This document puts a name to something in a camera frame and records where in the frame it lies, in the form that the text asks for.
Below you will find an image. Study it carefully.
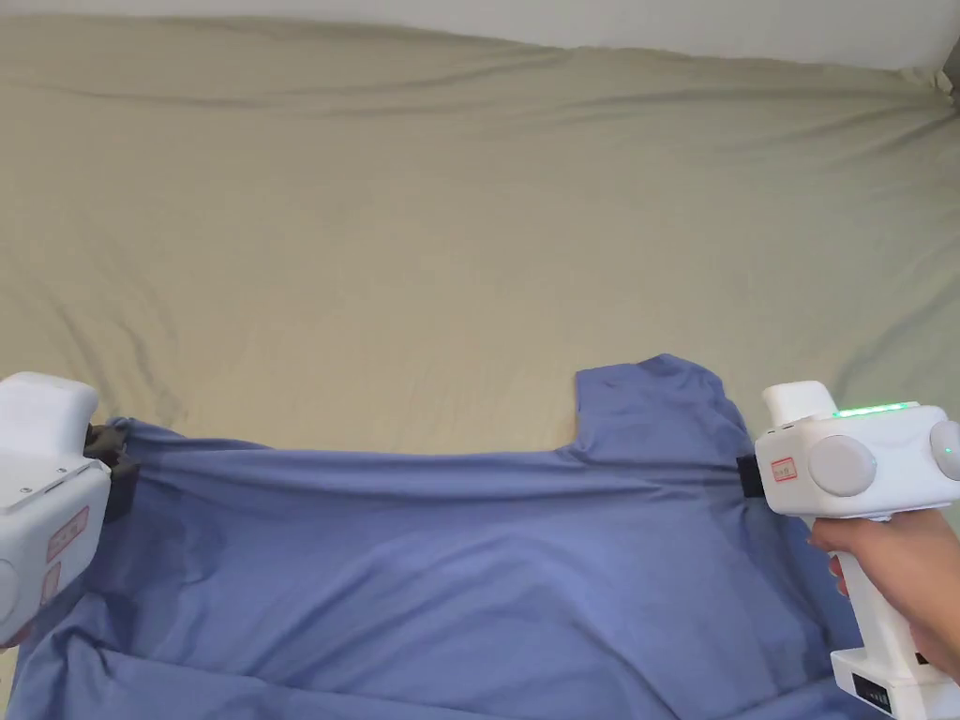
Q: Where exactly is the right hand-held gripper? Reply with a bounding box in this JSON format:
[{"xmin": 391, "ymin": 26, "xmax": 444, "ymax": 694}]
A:
[{"xmin": 738, "ymin": 380, "xmax": 960, "ymax": 720}]

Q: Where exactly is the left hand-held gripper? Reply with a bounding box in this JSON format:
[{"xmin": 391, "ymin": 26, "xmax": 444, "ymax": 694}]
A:
[{"xmin": 0, "ymin": 370, "xmax": 141, "ymax": 650}]

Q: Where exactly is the blue shirt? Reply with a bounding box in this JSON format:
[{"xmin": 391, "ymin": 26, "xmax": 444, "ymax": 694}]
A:
[{"xmin": 14, "ymin": 352, "xmax": 871, "ymax": 720}]

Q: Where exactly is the person's right hand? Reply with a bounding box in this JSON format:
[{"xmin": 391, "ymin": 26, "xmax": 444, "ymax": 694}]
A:
[{"xmin": 808, "ymin": 494, "xmax": 960, "ymax": 680}]

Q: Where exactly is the bed with beige sheet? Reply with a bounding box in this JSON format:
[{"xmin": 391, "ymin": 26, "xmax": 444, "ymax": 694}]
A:
[{"xmin": 0, "ymin": 16, "xmax": 960, "ymax": 720}]

